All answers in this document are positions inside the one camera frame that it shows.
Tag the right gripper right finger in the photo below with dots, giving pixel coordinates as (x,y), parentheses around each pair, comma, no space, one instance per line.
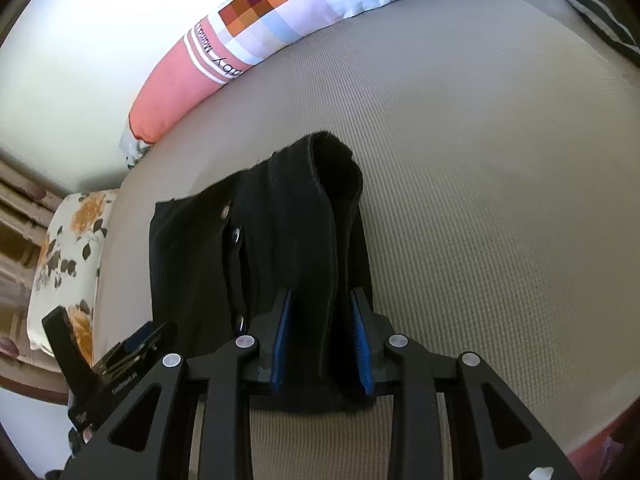
(452,417)

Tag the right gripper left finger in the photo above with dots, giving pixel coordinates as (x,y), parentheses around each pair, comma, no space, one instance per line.
(149,435)

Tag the black pants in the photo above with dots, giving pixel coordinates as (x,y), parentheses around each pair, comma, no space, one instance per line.
(288,227)

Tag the floral pillow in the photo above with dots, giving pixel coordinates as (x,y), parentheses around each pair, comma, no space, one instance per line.
(68,269)

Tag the wooden headboard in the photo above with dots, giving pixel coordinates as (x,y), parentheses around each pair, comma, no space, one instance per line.
(27,209)

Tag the beige bed mat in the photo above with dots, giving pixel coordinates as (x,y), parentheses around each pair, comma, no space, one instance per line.
(498,142)

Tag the striped dark cloth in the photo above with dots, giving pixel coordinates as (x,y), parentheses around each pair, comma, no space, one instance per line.
(614,22)

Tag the pink plaid long pillow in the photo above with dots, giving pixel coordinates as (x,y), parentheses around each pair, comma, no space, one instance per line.
(229,41)

